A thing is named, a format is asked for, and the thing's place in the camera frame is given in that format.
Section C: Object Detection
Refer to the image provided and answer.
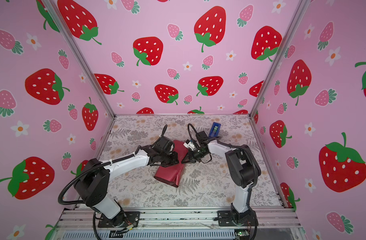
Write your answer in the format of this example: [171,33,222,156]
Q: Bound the dark red wrapping paper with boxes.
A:
[154,140,188,188]

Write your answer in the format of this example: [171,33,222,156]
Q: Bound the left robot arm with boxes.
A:
[57,137,184,227]

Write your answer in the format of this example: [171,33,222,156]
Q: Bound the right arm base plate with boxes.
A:
[214,210,259,227]

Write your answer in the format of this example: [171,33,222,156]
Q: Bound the blue tape dispenser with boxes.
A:
[209,122,221,138]

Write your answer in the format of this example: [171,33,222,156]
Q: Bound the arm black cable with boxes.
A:
[187,122,262,240]
[57,124,168,240]

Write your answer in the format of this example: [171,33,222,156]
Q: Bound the aluminium rail frame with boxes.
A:
[51,207,307,240]

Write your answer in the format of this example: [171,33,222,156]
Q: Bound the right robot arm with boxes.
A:
[181,132,262,227]

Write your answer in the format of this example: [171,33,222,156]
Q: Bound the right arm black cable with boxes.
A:
[187,122,262,240]

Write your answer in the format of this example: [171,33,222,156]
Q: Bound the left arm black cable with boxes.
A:
[57,124,168,240]

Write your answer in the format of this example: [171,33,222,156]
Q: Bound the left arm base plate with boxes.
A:
[98,211,140,229]

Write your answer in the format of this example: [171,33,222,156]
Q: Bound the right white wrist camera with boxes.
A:
[184,140,199,151]

